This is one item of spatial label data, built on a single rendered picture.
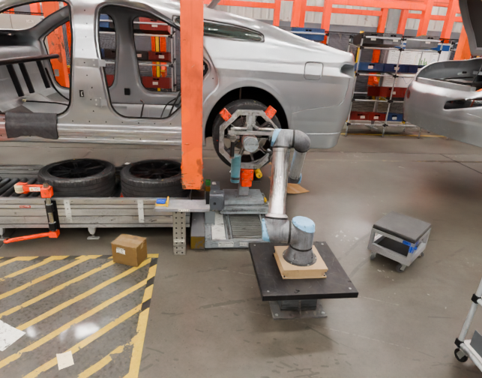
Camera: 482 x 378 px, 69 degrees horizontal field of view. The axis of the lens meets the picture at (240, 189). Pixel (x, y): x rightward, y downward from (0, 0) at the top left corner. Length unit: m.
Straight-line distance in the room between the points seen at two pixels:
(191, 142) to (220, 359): 1.57
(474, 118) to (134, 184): 3.58
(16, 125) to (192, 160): 1.63
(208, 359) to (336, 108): 2.44
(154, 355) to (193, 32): 2.11
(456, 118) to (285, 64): 2.18
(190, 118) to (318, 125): 1.32
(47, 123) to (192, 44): 1.56
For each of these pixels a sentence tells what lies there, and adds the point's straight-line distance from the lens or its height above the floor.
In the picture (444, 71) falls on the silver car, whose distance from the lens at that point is 6.12.
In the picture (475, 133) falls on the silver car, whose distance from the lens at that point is 4.62.
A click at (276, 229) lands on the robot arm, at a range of 2.26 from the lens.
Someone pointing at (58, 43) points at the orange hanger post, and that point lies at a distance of 5.79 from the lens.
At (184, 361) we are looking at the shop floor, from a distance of 2.23.
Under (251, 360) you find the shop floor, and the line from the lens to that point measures 2.24.
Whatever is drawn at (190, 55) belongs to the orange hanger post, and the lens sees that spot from 2.72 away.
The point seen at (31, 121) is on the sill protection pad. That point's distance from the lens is 3.66.
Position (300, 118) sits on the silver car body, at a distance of 3.44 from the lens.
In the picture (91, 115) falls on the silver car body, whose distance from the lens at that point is 3.47.
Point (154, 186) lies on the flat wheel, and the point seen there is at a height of 0.47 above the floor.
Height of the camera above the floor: 1.68
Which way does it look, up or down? 23 degrees down
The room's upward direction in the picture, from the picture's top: 3 degrees clockwise
